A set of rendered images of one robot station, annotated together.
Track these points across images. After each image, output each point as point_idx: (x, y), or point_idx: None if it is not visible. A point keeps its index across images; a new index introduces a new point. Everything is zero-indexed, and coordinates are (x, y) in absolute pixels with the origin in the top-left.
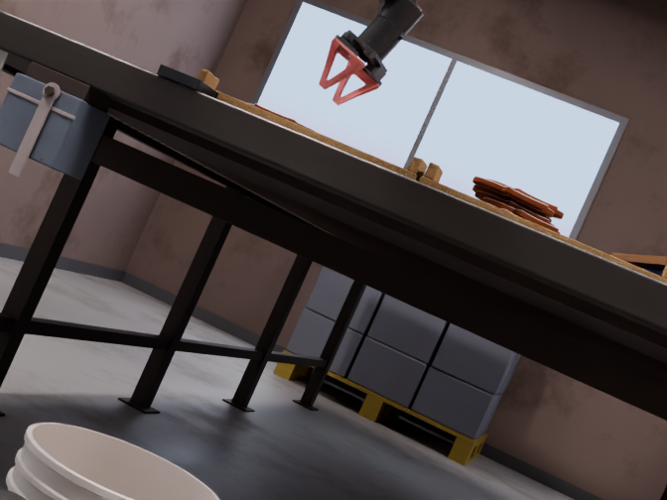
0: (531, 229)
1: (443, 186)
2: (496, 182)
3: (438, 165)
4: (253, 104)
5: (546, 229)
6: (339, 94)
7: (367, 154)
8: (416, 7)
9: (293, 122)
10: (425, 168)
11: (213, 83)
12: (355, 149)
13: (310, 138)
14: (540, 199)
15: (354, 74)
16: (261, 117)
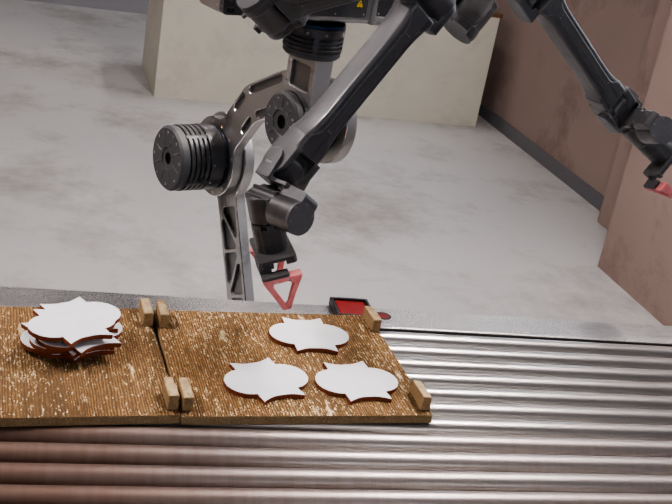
0: (30, 288)
1: (126, 308)
2: (98, 309)
3: (141, 298)
4: (330, 325)
5: (26, 307)
6: (287, 300)
7: (199, 311)
8: (248, 190)
9: (271, 313)
10: (158, 313)
11: (369, 321)
12: (211, 311)
13: (225, 299)
14: (52, 309)
15: (290, 281)
16: (270, 302)
